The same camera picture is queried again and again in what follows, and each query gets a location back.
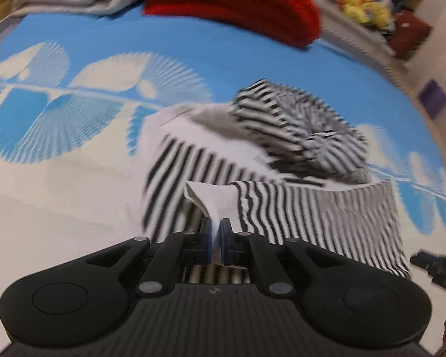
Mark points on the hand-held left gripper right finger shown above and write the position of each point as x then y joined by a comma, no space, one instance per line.
226,241

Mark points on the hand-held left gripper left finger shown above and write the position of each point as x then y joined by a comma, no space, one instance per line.
206,241

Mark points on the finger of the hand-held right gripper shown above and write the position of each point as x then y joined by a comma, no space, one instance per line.
436,267

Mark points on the black white striped small garment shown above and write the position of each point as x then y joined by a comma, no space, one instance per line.
275,178

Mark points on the blue white patterned bed mat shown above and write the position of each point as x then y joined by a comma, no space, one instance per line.
78,178

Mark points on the purple square object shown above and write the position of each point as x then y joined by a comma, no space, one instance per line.
434,96

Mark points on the dark red box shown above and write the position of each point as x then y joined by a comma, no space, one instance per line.
409,33

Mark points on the red knitted cloth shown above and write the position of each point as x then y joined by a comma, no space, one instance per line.
234,0

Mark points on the yellow plush toys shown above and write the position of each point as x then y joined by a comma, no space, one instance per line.
364,3

